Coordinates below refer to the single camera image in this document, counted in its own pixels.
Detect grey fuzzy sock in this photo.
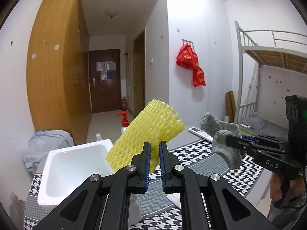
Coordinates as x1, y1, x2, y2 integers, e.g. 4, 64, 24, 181
200, 112, 244, 170

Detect yellow foam net sleeve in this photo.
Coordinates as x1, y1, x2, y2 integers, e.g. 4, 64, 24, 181
106, 99, 185, 173

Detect white tissue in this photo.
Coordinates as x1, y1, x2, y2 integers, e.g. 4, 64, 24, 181
167, 193, 181, 209

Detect person right hand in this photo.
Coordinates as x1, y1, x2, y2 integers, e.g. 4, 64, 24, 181
269, 172, 307, 221

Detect wooden planks leaning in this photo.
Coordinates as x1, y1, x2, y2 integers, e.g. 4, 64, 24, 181
225, 91, 236, 123

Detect white remote control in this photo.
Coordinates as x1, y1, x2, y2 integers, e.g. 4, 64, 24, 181
188, 127, 213, 143

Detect white styrofoam box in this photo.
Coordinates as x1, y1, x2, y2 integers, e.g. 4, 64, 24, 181
37, 138, 142, 227

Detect houndstooth table mat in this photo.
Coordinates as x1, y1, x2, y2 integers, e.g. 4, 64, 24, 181
22, 138, 264, 230

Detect light blue crumpled cloth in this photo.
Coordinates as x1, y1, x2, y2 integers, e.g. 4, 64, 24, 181
21, 130, 74, 174

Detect metal bunk bed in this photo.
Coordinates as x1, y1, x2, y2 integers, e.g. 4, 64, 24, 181
233, 22, 306, 138

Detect white pump lotion bottle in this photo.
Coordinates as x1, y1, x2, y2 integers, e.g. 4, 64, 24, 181
117, 111, 130, 133

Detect red plastic bag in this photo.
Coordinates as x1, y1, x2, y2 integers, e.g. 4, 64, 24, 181
176, 43, 206, 87

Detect red fire extinguisher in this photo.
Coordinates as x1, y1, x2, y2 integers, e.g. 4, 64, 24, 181
122, 97, 127, 111

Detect wooden wardrobe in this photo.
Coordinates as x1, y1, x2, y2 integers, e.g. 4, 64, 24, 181
26, 0, 92, 145

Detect dark brown entrance door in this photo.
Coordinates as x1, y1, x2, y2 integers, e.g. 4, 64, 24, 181
89, 49, 122, 113

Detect ceiling lamp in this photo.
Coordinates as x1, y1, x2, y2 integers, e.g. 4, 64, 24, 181
105, 8, 119, 19

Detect wall hook rack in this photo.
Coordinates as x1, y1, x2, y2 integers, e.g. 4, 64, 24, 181
182, 39, 194, 48

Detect wooden side door frame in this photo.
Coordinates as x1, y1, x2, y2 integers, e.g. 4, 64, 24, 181
133, 30, 146, 116

